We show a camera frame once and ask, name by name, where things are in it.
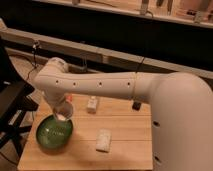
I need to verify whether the white ceramic cup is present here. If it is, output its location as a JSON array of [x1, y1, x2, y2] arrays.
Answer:
[[53, 102, 73, 121]]

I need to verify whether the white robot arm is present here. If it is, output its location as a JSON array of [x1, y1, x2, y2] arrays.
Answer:
[[34, 57, 213, 171]]

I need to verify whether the green ceramic bowl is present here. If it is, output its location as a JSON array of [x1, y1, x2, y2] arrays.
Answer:
[[36, 115, 73, 149]]

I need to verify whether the small white box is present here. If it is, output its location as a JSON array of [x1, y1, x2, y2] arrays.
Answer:
[[87, 96, 99, 113]]

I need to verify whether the small black object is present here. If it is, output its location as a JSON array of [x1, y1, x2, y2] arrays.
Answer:
[[132, 101, 142, 111]]

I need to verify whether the black chair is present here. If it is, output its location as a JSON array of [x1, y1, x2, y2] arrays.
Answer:
[[0, 37, 38, 156]]

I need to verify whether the black hanging cable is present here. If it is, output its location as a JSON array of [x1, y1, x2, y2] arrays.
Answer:
[[25, 40, 41, 82]]

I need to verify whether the wooden shelf rail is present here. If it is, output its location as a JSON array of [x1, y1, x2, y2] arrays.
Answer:
[[0, 28, 213, 79]]

